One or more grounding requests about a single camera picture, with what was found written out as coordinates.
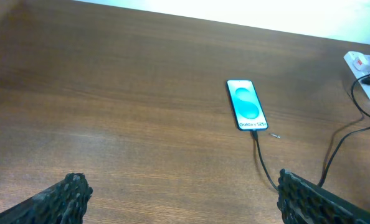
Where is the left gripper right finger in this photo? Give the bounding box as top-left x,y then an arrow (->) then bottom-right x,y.
277,169 -> 370,224

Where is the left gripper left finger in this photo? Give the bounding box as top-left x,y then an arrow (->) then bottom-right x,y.
0,173 -> 93,224

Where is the black USB charging cable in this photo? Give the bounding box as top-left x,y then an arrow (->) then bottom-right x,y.
250,48 -> 370,191

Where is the blue Samsung Galaxy smartphone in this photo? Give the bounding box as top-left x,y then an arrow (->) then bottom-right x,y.
226,80 -> 268,131

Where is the white USB charger adapter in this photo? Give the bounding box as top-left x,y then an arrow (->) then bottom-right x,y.
353,54 -> 370,72

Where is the white power strip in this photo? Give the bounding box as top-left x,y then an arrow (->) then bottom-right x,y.
343,51 -> 370,99

